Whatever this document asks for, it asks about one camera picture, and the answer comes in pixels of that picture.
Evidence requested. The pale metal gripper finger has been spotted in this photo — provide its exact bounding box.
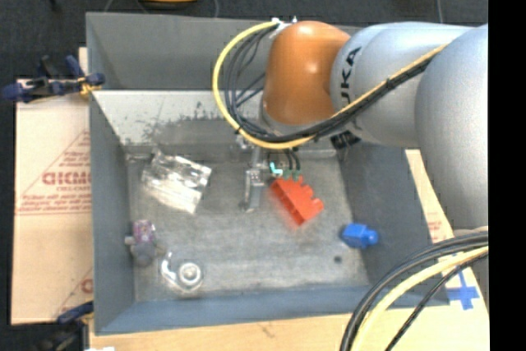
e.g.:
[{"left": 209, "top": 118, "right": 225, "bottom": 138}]
[
  {"left": 238, "top": 170, "right": 254, "bottom": 213},
  {"left": 251, "top": 170, "right": 266, "bottom": 211}
]

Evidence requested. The red toy brick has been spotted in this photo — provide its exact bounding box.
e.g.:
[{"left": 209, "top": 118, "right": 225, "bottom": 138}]
[{"left": 268, "top": 175, "right": 325, "bottom": 227}]

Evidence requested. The grey metal bin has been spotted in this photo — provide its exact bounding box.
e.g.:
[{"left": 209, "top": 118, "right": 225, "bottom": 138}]
[{"left": 85, "top": 11, "right": 450, "bottom": 336}]

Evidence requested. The clear plastic box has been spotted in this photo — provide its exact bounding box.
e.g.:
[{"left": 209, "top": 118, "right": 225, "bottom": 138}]
[{"left": 141, "top": 150, "right": 213, "bottom": 215}]

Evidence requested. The clear glass cup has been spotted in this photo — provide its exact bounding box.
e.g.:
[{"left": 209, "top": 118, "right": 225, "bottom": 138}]
[{"left": 159, "top": 252, "right": 205, "bottom": 293}]

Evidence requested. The blue toy block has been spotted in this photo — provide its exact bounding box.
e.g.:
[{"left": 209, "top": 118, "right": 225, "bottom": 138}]
[{"left": 338, "top": 222, "right": 380, "bottom": 250}]

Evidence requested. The purple and grey toy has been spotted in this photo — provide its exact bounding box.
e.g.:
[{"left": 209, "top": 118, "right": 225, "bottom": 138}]
[{"left": 123, "top": 218, "right": 159, "bottom": 267}]

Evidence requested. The black cylinder on white bracket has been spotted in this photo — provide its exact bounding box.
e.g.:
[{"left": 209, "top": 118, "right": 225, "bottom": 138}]
[{"left": 330, "top": 131, "right": 363, "bottom": 150}]

